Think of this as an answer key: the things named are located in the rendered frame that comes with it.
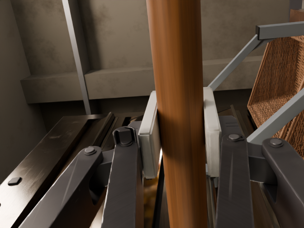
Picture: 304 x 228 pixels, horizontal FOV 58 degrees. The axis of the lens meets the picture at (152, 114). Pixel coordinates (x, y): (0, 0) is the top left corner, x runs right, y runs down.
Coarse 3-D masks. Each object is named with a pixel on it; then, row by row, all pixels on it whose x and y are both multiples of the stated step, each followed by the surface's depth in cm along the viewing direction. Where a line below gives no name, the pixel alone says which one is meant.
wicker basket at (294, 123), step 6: (300, 114) 105; (294, 120) 106; (300, 120) 106; (294, 126) 107; (300, 126) 107; (288, 132) 109; (294, 132) 108; (300, 132) 108; (288, 138) 109; (294, 138) 110; (300, 138) 109; (294, 144) 110; (300, 144) 110; (300, 150) 111
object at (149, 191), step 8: (160, 160) 139; (144, 184) 104; (152, 184) 115; (144, 192) 102; (152, 192) 113; (144, 200) 100; (152, 200) 110; (144, 208) 98; (152, 208) 108; (144, 216) 96; (152, 216) 106; (144, 224) 94
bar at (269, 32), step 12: (276, 24) 91; (288, 24) 89; (300, 24) 89; (264, 36) 91; (276, 36) 91; (288, 36) 91; (252, 48) 95; (240, 60) 97; (228, 72) 99; (216, 84) 101; (300, 96) 51; (288, 108) 52; (300, 108) 52; (276, 120) 54; (288, 120) 53; (264, 132) 55; (276, 132) 55; (216, 180) 61; (216, 204) 53
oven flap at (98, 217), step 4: (140, 116) 181; (132, 120) 181; (136, 120) 178; (140, 120) 174; (128, 124) 178; (104, 200) 113; (100, 208) 110; (100, 212) 107; (96, 216) 106; (100, 216) 105; (96, 220) 104; (100, 220) 103; (92, 224) 103; (96, 224) 102; (100, 224) 101
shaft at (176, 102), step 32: (160, 0) 14; (192, 0) 14; (160, 32) 15; (192, 32) 15; (160, 64) 16; (192, 64) 15; (160, 96) 17; (192, 96) 16; (160, 128) 18; (192, 128) 17; (192, 160) 18; (192, 192) 19; (192, 224) 20
